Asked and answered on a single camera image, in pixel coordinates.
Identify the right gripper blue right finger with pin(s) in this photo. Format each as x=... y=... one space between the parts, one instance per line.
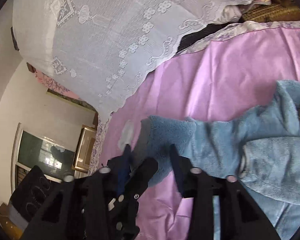
x=177 y=165

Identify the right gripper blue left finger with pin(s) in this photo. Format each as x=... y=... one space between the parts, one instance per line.
x=123 y=174

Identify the blue fleece zip jacket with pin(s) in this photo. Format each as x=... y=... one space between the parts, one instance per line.
x=261 y=147

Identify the pink bed sheet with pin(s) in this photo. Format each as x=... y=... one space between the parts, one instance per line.
x=216 y=79

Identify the pink floral pillow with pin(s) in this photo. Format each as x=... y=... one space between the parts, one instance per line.
x=53 y=85

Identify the white lace cover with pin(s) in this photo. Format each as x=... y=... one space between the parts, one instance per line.
x=102 y=50

